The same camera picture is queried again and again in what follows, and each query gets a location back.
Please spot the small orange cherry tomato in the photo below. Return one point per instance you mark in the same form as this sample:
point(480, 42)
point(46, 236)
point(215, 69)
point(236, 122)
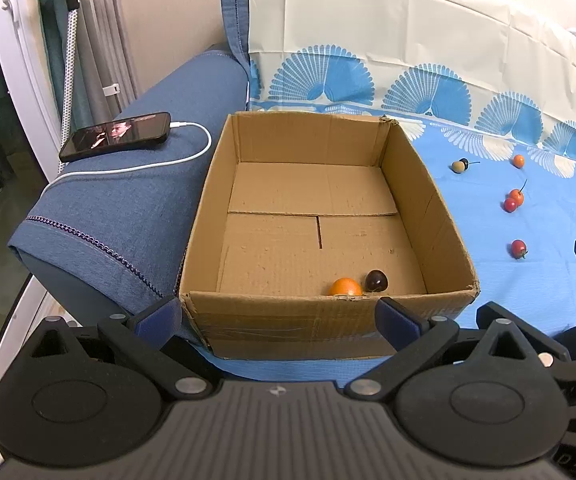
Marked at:
point(518, 161)

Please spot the red-orange cherry tomato with stem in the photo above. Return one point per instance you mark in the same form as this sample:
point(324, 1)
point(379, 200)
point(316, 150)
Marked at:
point(516, 197)

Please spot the brown longan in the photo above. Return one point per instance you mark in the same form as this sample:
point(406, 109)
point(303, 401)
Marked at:
point(457, 166)

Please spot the dark cherry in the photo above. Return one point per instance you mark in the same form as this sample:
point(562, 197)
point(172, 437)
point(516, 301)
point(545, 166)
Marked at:
point(464, 162)
point(376, 281)

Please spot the cardboard box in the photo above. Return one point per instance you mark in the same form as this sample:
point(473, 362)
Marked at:
point(293, 255)

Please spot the black smartphone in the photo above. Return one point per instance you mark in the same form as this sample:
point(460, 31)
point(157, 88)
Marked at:
point(118, 135)

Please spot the blue fan-print cloth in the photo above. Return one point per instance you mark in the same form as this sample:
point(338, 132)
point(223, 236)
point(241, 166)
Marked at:
point(517, 290)

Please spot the red tomato with green calyx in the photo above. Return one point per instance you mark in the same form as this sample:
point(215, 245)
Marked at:
point(519, 249)

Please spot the blue sofa armrest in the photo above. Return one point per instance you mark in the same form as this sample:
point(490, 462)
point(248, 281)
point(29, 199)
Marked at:
point(118, 220)

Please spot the white curtain clip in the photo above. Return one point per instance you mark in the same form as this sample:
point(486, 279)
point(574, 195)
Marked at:
point(111, 89)

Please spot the large orange cherry tomato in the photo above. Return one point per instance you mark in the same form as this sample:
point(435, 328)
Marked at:
point(346, 287)

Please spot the grey curtain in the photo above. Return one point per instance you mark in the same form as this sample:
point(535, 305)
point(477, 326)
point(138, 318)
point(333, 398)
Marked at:
point(103, 35)

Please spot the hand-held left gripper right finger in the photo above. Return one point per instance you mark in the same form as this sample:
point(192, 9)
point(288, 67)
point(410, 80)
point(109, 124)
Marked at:
point(392, 317)

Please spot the red cherry tomato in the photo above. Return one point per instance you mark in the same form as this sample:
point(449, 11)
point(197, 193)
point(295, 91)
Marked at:
point(510, 205)

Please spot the white door frame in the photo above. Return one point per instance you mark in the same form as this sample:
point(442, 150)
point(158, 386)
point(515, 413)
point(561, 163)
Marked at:
point(23, 60)

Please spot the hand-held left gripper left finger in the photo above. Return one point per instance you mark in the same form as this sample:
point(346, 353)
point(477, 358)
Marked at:
point(160, 317)

